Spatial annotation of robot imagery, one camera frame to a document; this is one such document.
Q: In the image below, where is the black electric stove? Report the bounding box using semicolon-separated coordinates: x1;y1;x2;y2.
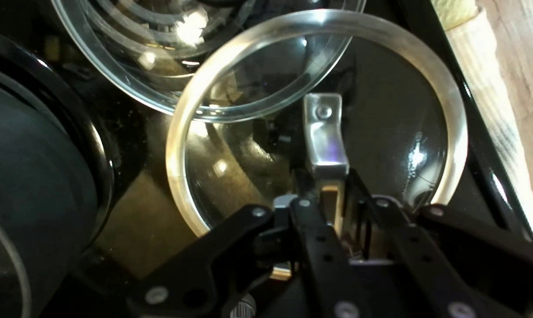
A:
0;0;533;318

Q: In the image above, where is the glass lid with metal handle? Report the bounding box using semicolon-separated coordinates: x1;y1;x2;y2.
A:
163;7;469;240

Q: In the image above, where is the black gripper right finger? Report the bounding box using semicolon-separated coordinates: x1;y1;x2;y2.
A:
335;171;533;318

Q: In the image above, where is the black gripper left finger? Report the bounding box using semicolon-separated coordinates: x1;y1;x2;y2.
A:
123;194;361;318

